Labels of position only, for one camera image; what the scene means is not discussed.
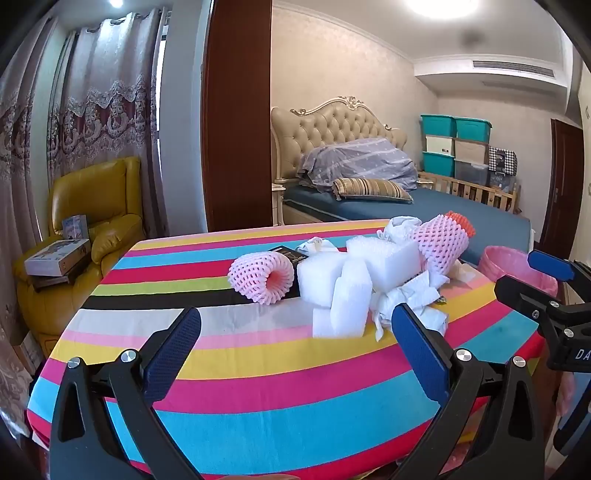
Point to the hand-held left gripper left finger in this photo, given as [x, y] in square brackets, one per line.
[173, 355]

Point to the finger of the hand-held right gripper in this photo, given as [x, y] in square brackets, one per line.
[519, 293]
[549, 265]

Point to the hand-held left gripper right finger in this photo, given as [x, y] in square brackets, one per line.
[422, 350]

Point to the pink bin with pink liner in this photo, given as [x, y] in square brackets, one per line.
[503, 263]

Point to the large white foam block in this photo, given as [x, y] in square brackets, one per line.
[383, 261]

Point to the white crumpled paper wad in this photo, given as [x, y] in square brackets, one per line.
[406, 295]

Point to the white paper scrap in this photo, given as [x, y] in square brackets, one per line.
[464, 272]

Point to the brown wooden door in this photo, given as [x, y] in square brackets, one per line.
[561, 184]

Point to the orange foam fruit net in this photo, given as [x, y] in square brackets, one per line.
[461, 221]

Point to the long pink foam fruit net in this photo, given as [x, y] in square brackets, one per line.
[438, 242]

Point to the dark bag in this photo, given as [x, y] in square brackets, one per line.
[502, 181]

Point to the striped colourful tablecloth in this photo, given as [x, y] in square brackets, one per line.
[258, 401]

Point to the bed with blue sheet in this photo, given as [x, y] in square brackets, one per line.
[461, 212]

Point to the short pink foam fruit net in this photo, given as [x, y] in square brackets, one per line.
[251, 272]

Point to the black white checkered bag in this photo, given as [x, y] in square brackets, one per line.
[503, 160]

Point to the clear grey storage box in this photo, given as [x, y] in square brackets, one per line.
[472, 173]

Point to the beige storage box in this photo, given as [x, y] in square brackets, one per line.
[471, 151]

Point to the yellow leather armchair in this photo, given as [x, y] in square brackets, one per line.
[111, 230]

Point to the brown book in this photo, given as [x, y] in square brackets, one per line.
[55, 280]

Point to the cardboard box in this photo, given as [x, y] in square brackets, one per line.
[27, 355]

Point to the white crumpled tissue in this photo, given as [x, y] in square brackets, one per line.
[318, 245]

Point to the teal storage box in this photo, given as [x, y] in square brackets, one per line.
[438, 165]
[438, 125]
[473, 129]

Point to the flat white box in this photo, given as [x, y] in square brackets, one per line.
[55, 256]

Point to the black box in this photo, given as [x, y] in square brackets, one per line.
[288, 253]

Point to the white storage box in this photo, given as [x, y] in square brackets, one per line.
[441, 145]

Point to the small blue white box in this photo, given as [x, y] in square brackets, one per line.
[74, 226]

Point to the striped brown pillow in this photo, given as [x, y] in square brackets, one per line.
[369, 188]

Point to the white nightstand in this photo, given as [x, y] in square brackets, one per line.
[277, 203]

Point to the air conditioner vent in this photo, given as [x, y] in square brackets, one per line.
[512, 68]

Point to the grey blue duvet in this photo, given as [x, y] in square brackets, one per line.
[360, 159]

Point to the beige tufted headboard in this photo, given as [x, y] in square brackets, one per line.
[323, 124]

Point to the dark red wooden partition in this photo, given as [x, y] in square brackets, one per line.
[235, 115]

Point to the patterned lace curtain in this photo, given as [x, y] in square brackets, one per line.
[111, 92]
[18, 161]

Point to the round ceiling light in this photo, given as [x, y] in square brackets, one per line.
[443, 5]

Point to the ceiling spotlight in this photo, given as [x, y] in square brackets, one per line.
[115, 2]

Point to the wooden crib rail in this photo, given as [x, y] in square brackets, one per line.
[461, 187]

